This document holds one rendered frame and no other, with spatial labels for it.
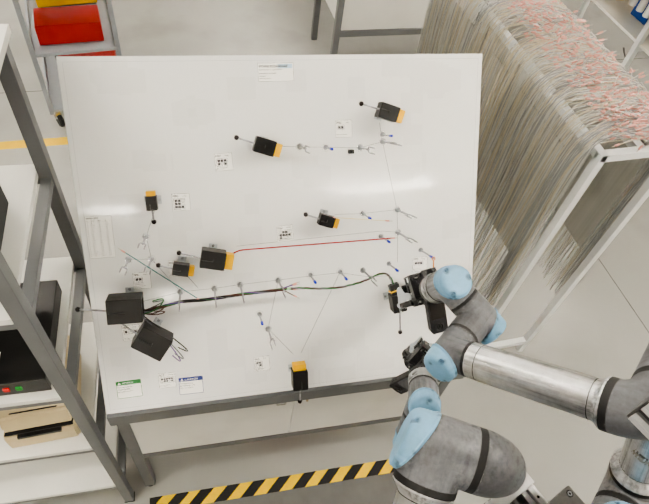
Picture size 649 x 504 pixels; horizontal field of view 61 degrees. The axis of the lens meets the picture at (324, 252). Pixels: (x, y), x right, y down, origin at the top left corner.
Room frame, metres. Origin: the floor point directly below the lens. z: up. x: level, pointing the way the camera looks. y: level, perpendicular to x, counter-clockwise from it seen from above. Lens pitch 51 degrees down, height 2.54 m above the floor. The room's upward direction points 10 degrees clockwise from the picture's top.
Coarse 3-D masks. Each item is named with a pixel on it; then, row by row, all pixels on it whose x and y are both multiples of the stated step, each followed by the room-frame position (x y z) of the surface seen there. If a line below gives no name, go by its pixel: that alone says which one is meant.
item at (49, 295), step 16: (48, 288) 0.82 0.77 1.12; (48, 304) 0.77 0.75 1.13; (48, 320) 0.72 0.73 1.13; (0, 336) 0.65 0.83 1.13; (16, 336) 0.66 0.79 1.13; (48, 336) 0.68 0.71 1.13; (0, 352) 0.60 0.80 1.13; (16, 352) 0.61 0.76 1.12; (0, 368) 0.56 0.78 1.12; (16, 368) 0.57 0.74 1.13; (32, 368) 0.58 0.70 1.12; (0, 384) 0.52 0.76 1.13; (16, 384) 0.53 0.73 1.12; (32, 384) 0.54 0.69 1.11; (48, 384) 0.55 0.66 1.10
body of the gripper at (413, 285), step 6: (426, 270) 0.85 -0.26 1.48; (432, 270) 0.86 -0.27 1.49; (408, 276) 0.87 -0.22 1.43; (414, 276) 0.87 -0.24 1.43; (420, 276) 0.87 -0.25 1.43; (408, 282) 0.88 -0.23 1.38; (414, 282) 0.86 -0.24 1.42; (420, 282) 0.83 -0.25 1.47; (408, 288) 0.87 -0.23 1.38; (414, 288) 0.84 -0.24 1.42; (420, 288) 0.81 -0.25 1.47; (414, 294) 0.83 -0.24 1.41; (420, 294) 0.80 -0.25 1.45; (414, 300) 0.83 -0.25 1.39; (420, 300) 0.82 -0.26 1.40; (426, 300) 0.79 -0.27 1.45; (414, 306) 0.82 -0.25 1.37
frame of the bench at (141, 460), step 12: (444, 384) 0.98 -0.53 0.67; (372, 420) 0.91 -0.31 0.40; (384, 420) 0.93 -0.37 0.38; (396, 420) 0.95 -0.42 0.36; (120, 432) 0.61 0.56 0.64; (132, 432) 0.62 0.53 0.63; (288, 432) 0.80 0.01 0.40; (300, 432) 0.81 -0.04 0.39; (312, 432) 0.83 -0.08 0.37; (132, 444) 0.62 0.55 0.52; (216, 444) 0.71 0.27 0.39; (228, 444) 0.72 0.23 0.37; (132, 456) 0.61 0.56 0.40; (144, 456) 0.62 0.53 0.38; (144, 468) 0.62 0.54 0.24; (144, 480) 0.61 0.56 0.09
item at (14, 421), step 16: (80, 368) 0.79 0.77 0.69; (80, 384) 0.73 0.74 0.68; (0, 416) 0.54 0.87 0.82; (16, 416) 0.55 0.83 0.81; (32, 416) 0.56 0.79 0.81; (48, 416) 0.57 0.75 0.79; (64, 416) 0.58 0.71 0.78; (16, 432) 0.52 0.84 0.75; (32, 432) 0.53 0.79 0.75; (48, 432) 0.54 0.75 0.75; (64, 432) 0.55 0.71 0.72; (80, 432) 0.58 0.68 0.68
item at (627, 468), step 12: (648, 348) 0.57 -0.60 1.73; (648, 360) 0.53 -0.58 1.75; (636, 372) 0.52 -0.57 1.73; (624, 444) 0.51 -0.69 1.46; (636, 444) 0.49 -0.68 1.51; (648, 444) 0.48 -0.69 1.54; (612, 456) 0.51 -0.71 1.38; (624, 456) 0.49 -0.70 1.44; (636, 456) 0.48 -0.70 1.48; (648, 456) 0.47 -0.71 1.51; (612, 468) 0.48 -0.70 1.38; (624, 468) 0.48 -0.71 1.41; (636, 468) 0.46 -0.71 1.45; (648, 468) 0.46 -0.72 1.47; (612, 480) 0.47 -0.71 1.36; (624, 480) 0.46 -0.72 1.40; (636, 480) 0.45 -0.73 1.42; (648, 480) 0.45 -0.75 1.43; (624, 492) 0.44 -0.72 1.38; (636, 492) 0.43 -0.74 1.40; (648, 492) 0.44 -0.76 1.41
